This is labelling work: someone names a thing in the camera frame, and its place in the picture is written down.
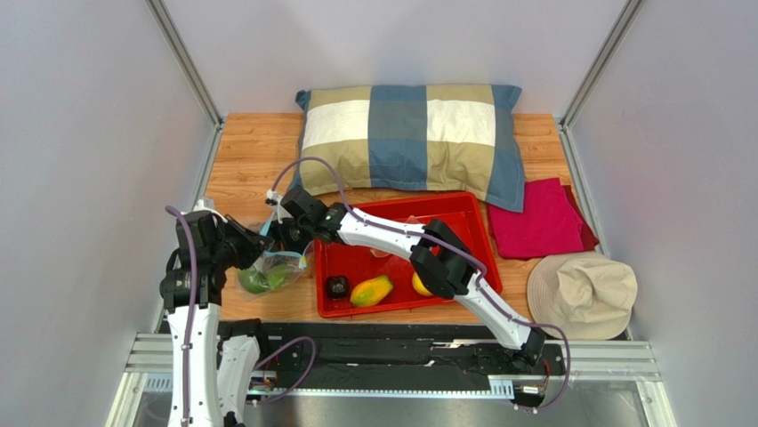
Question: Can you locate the clear zip top bag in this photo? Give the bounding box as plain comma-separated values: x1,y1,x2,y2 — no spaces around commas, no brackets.
236,214,314,298

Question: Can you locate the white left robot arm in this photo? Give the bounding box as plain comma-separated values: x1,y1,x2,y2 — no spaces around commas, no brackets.
159,206,274,426

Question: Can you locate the checkered blue beige pillow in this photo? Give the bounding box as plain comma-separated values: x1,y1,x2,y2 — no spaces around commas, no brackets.
291,85,526,213

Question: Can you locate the magenta folded cloth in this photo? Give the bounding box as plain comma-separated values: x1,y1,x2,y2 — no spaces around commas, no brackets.
487,178,585,260

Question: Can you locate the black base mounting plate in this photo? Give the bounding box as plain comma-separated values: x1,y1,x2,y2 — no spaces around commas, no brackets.
251,321,566,392

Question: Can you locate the dark purple fake mangosteen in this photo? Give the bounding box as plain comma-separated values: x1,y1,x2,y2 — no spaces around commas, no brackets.
325,275,351,300

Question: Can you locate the dark red cloth underneath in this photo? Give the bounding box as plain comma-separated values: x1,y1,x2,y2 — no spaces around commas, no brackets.
562,185,600,251

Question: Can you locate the yellow green fake mango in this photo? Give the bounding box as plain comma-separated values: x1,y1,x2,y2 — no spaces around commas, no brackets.
350,275,394,308

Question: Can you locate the red plastic tray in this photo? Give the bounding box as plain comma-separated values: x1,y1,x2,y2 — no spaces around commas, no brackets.
314,191,503,318

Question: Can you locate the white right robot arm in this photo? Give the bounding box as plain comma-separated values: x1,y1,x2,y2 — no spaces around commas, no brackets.
266,186,545,367

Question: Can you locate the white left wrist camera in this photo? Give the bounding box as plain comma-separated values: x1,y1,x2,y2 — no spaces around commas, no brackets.
192,197,228,222

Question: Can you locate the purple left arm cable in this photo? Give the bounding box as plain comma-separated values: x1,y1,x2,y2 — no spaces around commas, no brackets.
164,205,199,427

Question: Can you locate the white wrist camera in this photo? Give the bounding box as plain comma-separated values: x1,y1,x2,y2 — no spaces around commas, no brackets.
264,189,286,222
192,197,228,222

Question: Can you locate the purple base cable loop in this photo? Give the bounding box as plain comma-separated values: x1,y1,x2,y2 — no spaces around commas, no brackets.
251,335,318,407

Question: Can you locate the green fake lime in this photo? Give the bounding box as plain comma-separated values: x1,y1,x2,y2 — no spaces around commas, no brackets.
237,269,289,294

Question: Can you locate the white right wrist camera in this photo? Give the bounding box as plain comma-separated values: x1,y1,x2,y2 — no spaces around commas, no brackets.
264,189,286,222

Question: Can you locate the yellow fake lemon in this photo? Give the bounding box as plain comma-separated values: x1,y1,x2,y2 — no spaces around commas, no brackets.
411,273,433,297

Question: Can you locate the beige bucket hat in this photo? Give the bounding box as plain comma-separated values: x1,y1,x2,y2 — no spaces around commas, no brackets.
527,252,638,341

